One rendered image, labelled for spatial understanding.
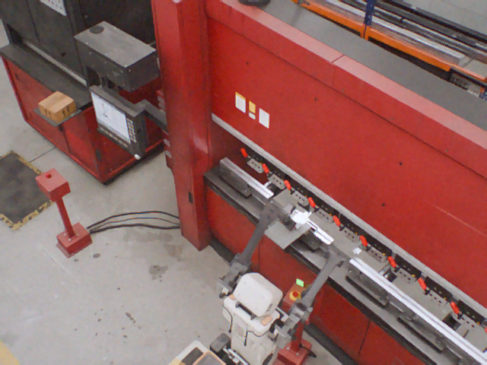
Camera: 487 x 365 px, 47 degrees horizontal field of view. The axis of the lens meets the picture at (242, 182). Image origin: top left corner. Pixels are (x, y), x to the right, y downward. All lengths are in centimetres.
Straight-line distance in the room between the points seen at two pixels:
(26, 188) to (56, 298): 128
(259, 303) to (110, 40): 184
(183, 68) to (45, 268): 226
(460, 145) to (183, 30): 169
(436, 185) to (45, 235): 349
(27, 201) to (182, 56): 257
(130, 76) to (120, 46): 22
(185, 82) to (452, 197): 174
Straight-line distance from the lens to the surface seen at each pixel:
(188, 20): 339
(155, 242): 493
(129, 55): 353
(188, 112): 373
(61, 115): 464
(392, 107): 268
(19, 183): 570
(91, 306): 468
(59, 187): 444
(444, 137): 259
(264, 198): 395
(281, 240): 364
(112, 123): 390
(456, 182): 271
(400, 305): 358
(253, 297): 299
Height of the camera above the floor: 388
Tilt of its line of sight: 47 degrees down
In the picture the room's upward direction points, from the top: straight up
